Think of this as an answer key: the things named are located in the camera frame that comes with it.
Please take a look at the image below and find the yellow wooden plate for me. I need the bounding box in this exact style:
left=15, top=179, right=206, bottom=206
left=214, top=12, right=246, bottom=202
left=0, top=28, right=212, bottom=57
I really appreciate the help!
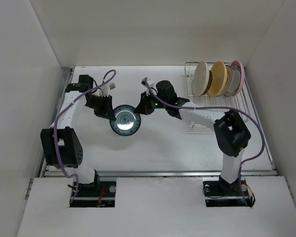
left=207, top=61, right=227, bottom=97

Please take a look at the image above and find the white patterned plate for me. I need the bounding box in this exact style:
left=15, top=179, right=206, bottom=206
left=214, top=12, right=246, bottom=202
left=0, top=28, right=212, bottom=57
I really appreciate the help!
left=221, top=65, right=234, bottom=96

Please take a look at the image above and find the blue floral plate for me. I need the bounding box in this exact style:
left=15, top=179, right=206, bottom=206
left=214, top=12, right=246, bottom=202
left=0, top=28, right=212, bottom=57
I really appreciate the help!
left=110, top=104, right=141, bottom=136

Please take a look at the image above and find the front aluminium rail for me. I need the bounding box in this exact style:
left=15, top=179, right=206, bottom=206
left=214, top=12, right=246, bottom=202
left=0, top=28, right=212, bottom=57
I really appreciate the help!
left=40, top=169, right=278, bottom=178

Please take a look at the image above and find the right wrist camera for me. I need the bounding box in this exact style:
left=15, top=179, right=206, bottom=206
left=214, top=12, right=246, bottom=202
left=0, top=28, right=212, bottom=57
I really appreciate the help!
left=141, top=78, right=155, bottom=88

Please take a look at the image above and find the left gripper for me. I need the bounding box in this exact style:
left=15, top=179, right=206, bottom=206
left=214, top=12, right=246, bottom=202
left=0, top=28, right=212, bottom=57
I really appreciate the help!
left=85, top=94, right=115, bottom=120

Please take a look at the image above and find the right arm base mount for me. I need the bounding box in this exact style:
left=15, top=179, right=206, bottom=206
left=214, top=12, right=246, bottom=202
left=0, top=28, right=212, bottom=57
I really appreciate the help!
left=202, top=178, right=256, bottom=207

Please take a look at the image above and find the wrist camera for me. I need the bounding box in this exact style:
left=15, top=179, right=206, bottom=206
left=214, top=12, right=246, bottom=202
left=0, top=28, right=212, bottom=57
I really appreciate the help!
left=141, top=78, right=155, bottom=88
left=99, top=82, right=115, bottom=96

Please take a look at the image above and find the cream white plate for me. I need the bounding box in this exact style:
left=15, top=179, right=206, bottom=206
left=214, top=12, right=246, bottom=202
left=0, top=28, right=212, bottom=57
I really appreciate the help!
left=192, top=61, right=210, bottom=96

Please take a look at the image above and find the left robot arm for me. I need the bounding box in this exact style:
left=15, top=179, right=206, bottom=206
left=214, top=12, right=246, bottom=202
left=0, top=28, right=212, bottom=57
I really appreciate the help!
left=40, top=70, right=116, bottom=196

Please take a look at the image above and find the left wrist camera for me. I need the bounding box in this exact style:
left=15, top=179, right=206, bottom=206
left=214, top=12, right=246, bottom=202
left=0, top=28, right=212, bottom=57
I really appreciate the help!
left=99, top=82, right=115, bottom=96

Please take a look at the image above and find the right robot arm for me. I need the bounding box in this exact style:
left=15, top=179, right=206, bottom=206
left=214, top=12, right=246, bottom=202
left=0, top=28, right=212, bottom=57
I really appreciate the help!
left=134, top=78, right=251, bottom=195

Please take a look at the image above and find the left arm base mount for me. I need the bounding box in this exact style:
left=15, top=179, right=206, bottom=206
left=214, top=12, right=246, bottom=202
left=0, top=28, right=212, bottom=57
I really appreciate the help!
left=70, top=181, right=116, bottom=208

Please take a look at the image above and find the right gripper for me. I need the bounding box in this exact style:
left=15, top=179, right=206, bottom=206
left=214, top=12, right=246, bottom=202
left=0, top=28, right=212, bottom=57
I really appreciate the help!
left=133, top=90, right=168, bottom=115

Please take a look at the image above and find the wire dish rack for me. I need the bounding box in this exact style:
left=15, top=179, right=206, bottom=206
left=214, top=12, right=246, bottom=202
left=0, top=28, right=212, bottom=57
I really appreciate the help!
left=185, top=61, right=257, bottom=122

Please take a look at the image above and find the pink rimmed plate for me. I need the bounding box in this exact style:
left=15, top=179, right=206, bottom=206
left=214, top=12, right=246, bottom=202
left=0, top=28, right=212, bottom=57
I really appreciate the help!
left=227, top=60, right=245, bottom=96

